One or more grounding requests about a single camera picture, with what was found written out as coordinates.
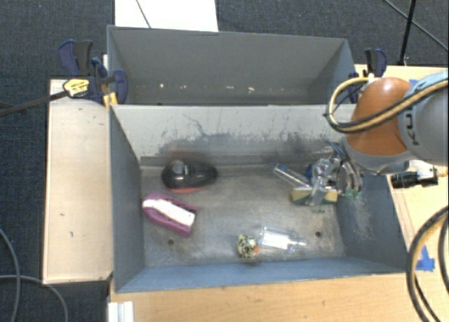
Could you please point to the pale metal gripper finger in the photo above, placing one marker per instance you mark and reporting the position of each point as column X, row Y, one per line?
column 314, row 192
column 327, row 194

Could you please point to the yellow and green sponge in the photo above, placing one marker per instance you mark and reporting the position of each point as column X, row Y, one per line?
column 300, row 196

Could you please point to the clear bottle with blue cap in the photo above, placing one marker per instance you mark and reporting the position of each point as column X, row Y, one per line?
column 289, row 175

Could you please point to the clear plastic bottle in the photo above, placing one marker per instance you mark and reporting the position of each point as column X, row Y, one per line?
column 280, row 240

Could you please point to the grey metal bin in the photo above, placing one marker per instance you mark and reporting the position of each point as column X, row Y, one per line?
column 231, row 208

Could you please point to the spotted small ball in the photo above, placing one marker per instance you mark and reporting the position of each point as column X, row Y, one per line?
column 247, row 245

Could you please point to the black computer mouse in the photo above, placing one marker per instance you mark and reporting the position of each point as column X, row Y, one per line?
column 187, row 176

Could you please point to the pale wood board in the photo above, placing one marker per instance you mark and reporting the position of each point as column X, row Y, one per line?
column 77, row 191

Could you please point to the black cylinder on white bracket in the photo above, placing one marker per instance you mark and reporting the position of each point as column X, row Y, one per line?
column 414, row 176

